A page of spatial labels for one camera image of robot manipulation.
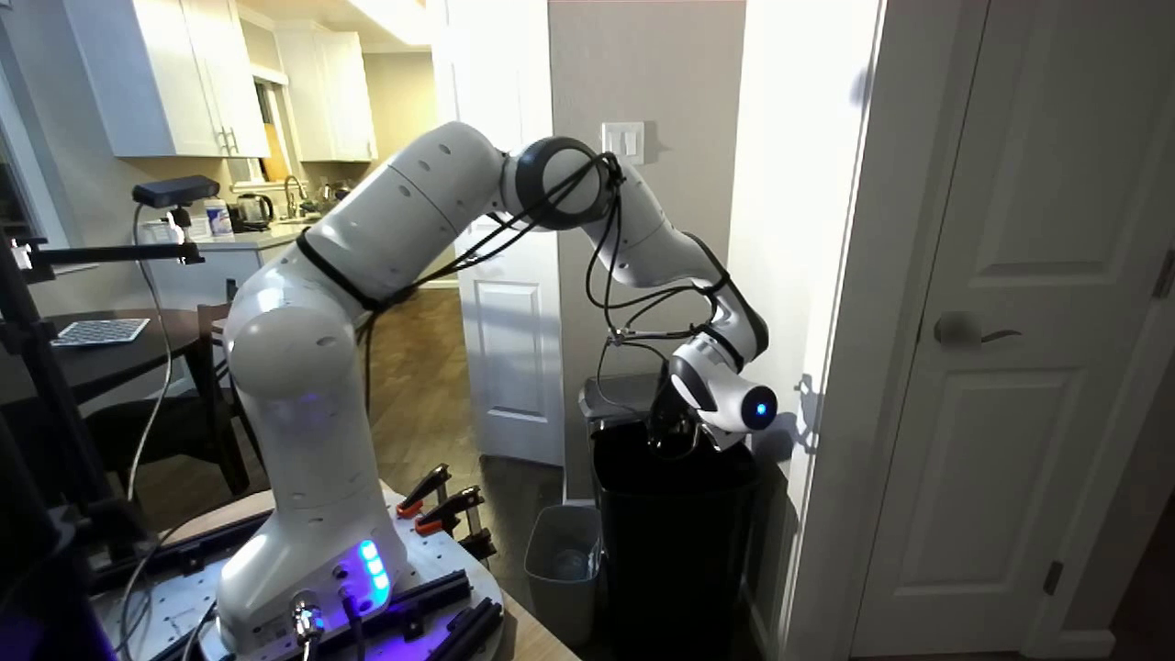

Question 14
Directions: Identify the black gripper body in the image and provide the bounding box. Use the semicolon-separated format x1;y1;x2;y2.
641;360;718;458

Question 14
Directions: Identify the grey rectangular step bin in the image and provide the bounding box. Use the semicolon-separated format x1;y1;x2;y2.
575;367;674;435

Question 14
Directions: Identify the black round bin body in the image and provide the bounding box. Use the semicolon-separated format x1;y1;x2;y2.
590;438;789;661

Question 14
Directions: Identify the white door with black edge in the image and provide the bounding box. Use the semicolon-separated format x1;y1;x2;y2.
437;0;569;471

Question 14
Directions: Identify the small grey wastebasket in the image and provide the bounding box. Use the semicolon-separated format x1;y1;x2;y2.
520;502;606;649

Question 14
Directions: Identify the black kettle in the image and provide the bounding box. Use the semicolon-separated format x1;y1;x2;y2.
223;188;278;235

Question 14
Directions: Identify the white kitchen counter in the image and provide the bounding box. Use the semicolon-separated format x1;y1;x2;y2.
141;220;314;310

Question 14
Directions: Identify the dark wooden table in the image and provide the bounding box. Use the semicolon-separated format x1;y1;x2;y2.
0;302;252;498

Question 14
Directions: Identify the grey tablet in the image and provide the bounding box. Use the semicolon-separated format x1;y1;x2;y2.
50;313;153;354

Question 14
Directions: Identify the black tripod stand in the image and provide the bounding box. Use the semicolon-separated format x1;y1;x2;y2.
0;157;149;661

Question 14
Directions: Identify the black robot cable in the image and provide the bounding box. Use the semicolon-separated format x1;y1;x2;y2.
415;144;737;370

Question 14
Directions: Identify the black clamp orange handle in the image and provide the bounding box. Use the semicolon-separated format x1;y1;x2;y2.
411;486;489;539
394;458;454;521

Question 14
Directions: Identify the white light switch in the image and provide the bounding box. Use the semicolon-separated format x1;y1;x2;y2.
598;116;651;169

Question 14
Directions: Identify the metal lever door handle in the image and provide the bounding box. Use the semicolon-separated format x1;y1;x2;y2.
934;310;1023;354

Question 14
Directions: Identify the black robot mounting frame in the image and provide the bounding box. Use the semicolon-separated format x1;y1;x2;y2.
87;509;511;661

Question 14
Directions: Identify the white door with lever handle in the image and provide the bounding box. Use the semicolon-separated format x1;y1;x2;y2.
854;0;1175;661

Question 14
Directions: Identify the white kitchen wall cabinet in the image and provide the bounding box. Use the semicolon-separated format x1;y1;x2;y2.
59;0;276;163
268;21;383;164

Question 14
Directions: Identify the small picture frame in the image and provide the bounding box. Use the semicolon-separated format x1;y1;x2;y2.
198;198;239;244

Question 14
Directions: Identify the white cable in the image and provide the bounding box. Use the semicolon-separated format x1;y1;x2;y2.
120;206;183;508

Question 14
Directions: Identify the black camera on stand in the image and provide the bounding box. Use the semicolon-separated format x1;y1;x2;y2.
127;173;223;214

